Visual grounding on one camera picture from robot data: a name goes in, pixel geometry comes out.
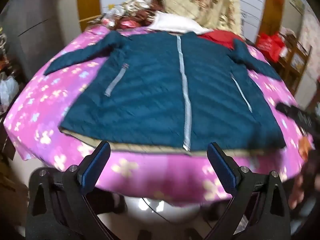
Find wooden shelf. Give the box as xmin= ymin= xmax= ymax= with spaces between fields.
xmin=277 ymin=27 xmax=313 ymax=95

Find red plastic bag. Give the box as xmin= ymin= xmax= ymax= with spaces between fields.
xmin=256 ymin=33 xmax=285 ymax=63

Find white plastic bag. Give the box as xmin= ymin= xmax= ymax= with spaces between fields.
xmin=0 ymin=76 xmax=19 ymax=105

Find red pillow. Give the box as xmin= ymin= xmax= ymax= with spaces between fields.
xmin=197 ymin=29 xmax=247 ymax=50

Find grey cabinet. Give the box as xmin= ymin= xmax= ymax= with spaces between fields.
xmin=0 ymin=0 xmax=83 ymax=75

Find teal quilted jacket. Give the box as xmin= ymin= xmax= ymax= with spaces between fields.
xmin=44 ymin=31 xmax=287 ymax=155

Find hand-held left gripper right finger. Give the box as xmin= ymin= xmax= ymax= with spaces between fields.
xmin=205 ymin=142 xmax=292 ymax=240

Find pink floral bedsheet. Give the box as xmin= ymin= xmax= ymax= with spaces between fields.
xmin=4 ymin=26 xmax=315 ymax=207

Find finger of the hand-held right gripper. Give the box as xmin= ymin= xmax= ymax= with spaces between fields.
xmin=276 ymin=102 xmax=298 ymax=120

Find wooden bed headboard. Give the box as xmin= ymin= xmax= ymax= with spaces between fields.
xmin=76 ymin=0 xmax=285 ymax=43

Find person's dark shoe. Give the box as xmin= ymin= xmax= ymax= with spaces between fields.
xmin=94 ymin=187 xmax=128 ymax=215

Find person's right hand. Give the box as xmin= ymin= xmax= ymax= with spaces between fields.
xmin=289 ymin=174 xmax=307 ymax=209

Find cream floral quilt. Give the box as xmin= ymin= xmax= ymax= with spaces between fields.
xmin=140 ymin=0 xmax=242 ymax=34

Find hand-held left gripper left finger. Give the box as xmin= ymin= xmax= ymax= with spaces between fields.
xmin=26 ymin=141 xmax=118 ymax=240

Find brown floral cloth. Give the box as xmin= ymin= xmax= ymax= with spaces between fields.
xmin=100 ymin=0 xmax=160 ymax=30

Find white pillow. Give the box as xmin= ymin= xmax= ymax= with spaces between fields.
xmin=146 ymin=12 xmax=213 ymax=35

